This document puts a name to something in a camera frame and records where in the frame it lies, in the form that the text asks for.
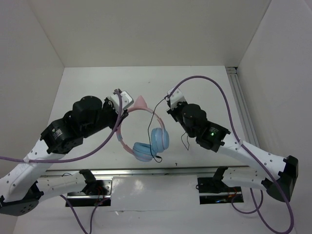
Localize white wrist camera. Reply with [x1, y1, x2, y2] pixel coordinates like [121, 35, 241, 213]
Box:
[108, 90, 134, 114]
[165, 88, 186, 109]

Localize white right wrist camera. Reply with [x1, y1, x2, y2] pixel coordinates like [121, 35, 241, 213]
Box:
[165, 88, 186, 109]

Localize thin black headphone cable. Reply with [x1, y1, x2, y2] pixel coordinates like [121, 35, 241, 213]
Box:
[147, 97, 190, 163]

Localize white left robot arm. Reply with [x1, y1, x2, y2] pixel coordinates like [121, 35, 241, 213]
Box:
[0, 94, 133, 216]

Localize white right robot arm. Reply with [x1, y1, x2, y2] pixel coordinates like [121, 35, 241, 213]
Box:
[167, 100, 298, 202]

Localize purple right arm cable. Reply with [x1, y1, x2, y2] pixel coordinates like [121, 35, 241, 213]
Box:
[167, 75, 293, 228]

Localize aluminium rail at table right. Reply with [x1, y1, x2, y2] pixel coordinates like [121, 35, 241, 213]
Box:
[225, 67, 260, 147]

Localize pink and blue cat-ear headphones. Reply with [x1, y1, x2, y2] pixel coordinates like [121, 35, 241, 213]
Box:
[116, 96, 170, 162]

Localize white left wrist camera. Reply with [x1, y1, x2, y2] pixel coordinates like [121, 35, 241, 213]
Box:
[108, 90, 134, 114]

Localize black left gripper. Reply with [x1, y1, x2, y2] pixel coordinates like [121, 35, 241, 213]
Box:
[82, 97, 129, 138]

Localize aluminium rail at table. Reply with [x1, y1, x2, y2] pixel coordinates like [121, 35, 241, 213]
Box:
[225, 67, 260, 147]
[41, 164, 252, 178]

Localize aluminium rail at table front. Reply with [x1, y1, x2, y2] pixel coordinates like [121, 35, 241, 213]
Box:
[41, 164, 252, 178]

